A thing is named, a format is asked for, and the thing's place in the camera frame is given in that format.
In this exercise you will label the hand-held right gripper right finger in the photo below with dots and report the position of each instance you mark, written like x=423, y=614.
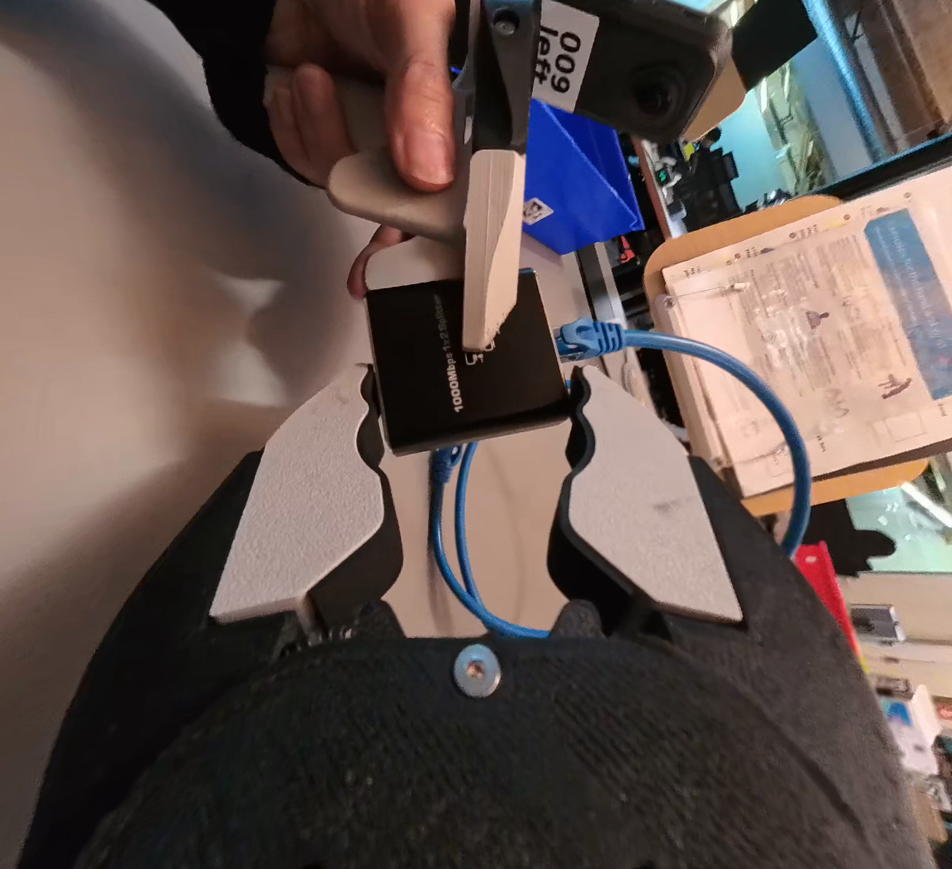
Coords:
x=647, y=512

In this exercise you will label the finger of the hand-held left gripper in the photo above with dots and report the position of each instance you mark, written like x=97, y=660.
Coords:
x=491, y=251
x=416, y=263

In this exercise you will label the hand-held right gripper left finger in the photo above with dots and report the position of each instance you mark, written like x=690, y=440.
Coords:
x=305, y=512

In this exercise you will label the blue plastic bin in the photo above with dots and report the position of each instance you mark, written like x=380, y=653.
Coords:
x=580, y=184

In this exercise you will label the black network splitter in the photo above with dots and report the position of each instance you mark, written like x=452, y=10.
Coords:
x=520, y=378

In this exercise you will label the grey desk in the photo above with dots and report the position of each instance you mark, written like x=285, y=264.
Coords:
x=111, y=289

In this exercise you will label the person's left hand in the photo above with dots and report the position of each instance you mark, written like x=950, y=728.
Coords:
x=349, y=6

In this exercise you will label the instruction sheet on wooden stand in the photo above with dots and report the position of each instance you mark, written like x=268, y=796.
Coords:
x=818, y=333

